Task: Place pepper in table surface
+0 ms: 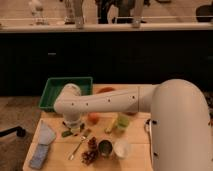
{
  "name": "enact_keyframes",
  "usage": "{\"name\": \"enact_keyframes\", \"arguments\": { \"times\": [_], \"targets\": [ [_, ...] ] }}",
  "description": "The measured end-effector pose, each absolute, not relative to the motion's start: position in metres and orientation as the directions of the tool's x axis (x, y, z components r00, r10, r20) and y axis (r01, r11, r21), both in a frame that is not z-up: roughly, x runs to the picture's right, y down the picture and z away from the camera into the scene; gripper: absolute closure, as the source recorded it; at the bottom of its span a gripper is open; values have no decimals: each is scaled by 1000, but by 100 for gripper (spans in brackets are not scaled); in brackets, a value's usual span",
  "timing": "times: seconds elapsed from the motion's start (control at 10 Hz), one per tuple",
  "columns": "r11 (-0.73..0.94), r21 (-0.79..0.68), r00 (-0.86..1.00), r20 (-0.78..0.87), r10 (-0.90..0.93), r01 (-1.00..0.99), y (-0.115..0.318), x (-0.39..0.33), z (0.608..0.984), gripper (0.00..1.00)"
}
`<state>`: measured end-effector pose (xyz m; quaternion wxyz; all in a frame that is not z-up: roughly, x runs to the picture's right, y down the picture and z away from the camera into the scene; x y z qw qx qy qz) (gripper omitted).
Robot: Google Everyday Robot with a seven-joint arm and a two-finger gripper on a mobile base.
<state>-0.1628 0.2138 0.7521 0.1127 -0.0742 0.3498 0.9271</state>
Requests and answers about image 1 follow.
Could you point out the dark metal can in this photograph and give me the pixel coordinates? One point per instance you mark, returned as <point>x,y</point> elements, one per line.
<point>105,148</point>

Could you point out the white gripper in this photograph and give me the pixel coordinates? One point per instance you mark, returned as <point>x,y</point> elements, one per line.
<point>73,122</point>

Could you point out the red orange plate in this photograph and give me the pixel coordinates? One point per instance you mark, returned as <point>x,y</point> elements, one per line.
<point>106,89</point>

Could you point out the orange tomato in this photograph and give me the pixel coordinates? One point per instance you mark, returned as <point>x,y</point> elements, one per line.
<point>93,118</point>

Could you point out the metal spoon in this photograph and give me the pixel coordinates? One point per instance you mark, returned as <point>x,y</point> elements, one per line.
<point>83,137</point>

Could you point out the yellow corn cob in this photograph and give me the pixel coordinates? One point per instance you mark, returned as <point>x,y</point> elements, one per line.
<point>110,127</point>

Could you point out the green plastic cup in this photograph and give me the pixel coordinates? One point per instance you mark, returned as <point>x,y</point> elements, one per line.
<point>122,122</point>

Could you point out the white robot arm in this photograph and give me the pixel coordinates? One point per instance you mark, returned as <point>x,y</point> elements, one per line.
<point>181,138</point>

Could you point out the white cup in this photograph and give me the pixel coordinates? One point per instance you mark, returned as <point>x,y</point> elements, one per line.
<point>121,148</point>

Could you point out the light blue cloth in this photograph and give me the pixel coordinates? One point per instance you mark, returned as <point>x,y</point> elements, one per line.
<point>46,134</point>

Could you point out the red grape bunch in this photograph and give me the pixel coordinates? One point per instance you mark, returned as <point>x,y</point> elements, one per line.
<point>91,154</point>

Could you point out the green pepper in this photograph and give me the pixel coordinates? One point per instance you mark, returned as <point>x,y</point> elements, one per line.
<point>66,134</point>

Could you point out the green plastic bin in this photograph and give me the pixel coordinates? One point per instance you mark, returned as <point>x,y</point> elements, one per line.
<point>54,85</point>

